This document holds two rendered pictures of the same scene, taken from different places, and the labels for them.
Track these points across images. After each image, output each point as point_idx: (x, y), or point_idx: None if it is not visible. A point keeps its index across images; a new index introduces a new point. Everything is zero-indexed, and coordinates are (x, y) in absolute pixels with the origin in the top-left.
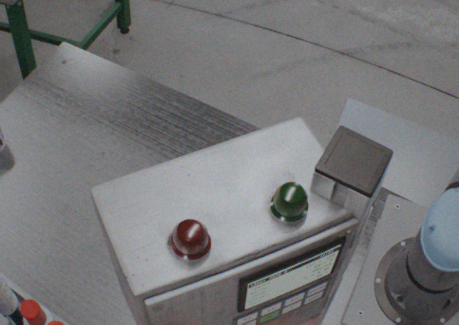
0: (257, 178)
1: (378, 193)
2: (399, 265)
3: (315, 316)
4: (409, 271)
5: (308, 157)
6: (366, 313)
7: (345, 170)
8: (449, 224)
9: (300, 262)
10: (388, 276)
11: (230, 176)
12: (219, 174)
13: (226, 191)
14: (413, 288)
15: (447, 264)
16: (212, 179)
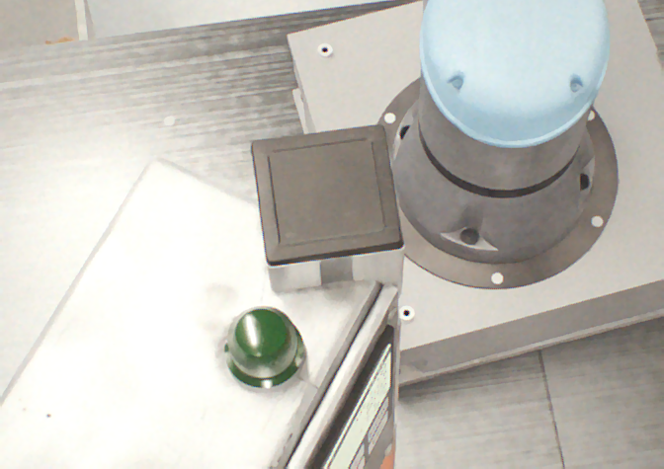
0: (170, 334)
1: (255, 37)
2: (421, 174)
3: (389, 447)
4: (456, 177)
5: (226, 231)
6: (420, 306)
7: (322, 227)
8: (490, 48)
9: (345, 426)
10: (409, 205)
11: (122, 365)
12: (101, 375)
13: (137, 397)
14: (487, 203)
15: (540, 127)
16: (95, 392)
